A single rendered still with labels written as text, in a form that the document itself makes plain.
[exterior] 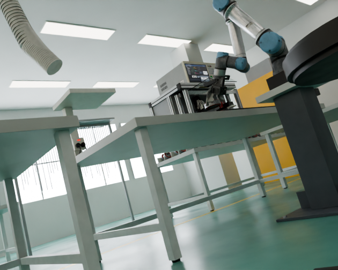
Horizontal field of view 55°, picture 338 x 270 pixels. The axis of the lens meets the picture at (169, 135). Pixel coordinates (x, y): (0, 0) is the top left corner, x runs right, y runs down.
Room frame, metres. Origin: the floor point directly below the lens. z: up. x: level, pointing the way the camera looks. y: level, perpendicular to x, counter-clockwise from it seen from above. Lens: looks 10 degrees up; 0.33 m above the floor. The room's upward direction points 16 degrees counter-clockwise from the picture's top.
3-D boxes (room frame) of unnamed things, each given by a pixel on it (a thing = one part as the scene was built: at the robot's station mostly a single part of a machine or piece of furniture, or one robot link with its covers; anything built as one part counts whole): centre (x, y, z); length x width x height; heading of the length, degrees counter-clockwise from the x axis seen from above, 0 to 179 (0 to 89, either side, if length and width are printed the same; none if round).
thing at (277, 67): (1.94, -0.80, 0.89); 0.15 x 0.15 x 0.10
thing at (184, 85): (2.77, -0.30, 1.09); 0.68 x 0.44 x 0.05; 131
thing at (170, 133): (2.71, -0.35, 0.72); 2.20 x 1.01 x 0.05; 131
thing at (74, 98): (2.36, 0.55, 0.98); 0.37 x 0.35 x 0.46; 131
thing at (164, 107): (2.61, 0.00, 0.91); 0.28 x 0.03 x 0.32; 41
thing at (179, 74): (2.78, -0.31, 1.22); 0.44 x 0.39 x 0.20; 131
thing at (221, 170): (6.81, -0.84, 1.65); 0.50 x 0.45 x 3.30; 41
